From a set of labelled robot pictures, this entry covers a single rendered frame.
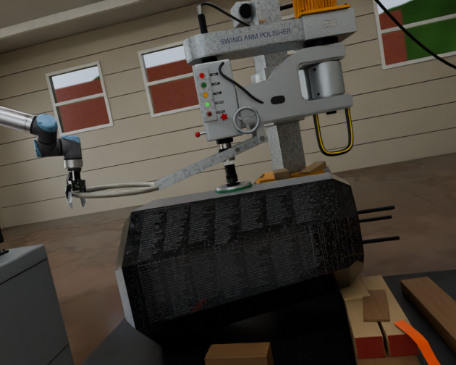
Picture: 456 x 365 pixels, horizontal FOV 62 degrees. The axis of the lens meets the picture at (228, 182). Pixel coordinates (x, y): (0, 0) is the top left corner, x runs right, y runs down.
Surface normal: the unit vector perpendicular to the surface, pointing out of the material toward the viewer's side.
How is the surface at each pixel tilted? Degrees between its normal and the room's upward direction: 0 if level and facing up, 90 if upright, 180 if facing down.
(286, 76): 90
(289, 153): 90
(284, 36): 90
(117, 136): 90
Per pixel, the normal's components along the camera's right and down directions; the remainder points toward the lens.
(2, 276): 0.97, -0.17
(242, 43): 0.11, 0.09
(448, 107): -0.15, 0.15
